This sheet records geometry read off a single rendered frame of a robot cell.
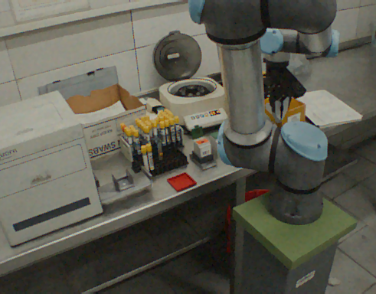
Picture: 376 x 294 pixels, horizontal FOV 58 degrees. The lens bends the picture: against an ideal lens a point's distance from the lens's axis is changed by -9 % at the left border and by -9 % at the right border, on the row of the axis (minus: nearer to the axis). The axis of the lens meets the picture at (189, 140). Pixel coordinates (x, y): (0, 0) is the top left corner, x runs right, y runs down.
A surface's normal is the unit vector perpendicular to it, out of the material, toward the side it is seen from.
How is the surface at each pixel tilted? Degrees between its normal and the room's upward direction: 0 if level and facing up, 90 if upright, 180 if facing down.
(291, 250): 2
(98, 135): 87
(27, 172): 90
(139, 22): 90
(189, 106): 90
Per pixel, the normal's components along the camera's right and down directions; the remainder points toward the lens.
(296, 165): -0.40, 0.46
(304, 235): -0.04, -0.87
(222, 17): -0.36, 0.75
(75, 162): 0.50, 0.40
